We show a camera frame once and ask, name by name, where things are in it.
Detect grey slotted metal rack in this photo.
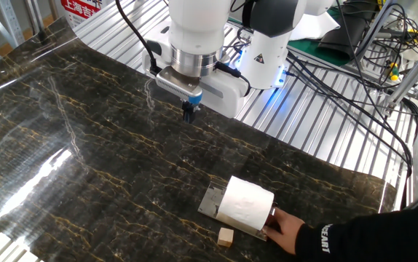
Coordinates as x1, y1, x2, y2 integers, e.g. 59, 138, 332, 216
0, 0, 26, 48

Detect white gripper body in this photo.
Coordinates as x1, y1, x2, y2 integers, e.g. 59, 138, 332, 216
142, 20, 251, 119

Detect green desk mat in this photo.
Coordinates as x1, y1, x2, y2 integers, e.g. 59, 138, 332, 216
288, 7, 352, 68

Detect black cable bundle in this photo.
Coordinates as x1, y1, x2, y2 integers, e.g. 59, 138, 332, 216
285, 50, 418, 178

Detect person's bare hand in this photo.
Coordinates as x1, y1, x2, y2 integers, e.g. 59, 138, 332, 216
263, 207, 306, 255

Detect small wooden cube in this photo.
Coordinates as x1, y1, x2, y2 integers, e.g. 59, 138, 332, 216
217, 227, 234, 248

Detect yellow green screwdriver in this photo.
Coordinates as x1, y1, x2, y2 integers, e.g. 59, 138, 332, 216
387, 61, 401, 82

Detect black marble pattern mat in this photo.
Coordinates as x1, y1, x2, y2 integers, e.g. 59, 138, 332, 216
0, 16, 399, 262

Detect slanted aluminium profile post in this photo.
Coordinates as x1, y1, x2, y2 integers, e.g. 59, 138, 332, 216
383, 38, 418, 116

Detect white paper sheet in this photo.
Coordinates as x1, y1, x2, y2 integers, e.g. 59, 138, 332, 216
289, 13, 341, 41

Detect shiny metal roll holder shelf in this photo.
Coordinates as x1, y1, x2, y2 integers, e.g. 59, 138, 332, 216
197, 180, 277, 242

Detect black camera cable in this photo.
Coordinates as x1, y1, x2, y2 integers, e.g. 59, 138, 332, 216
115, 0, 163, 76

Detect black stand pole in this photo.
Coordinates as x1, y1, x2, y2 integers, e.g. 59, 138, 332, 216
23, 0, 50, 45

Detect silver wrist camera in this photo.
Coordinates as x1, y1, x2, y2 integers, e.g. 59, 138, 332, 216
155, 65, 203, 106

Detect black folded bag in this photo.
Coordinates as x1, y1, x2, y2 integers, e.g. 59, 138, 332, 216
318, 3, 368, 60

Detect red and white sign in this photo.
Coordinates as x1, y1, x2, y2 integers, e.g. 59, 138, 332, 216
60, 0, 103, 28

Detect forearm in black sleeve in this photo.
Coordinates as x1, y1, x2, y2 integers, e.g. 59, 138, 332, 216
294, 202, 418, 262

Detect tangled black cables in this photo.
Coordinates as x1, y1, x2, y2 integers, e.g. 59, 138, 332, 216
361, 0, 418, 88

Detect white toilet paper roll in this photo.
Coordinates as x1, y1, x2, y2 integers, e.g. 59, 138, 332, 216
216, 175, 275, 232

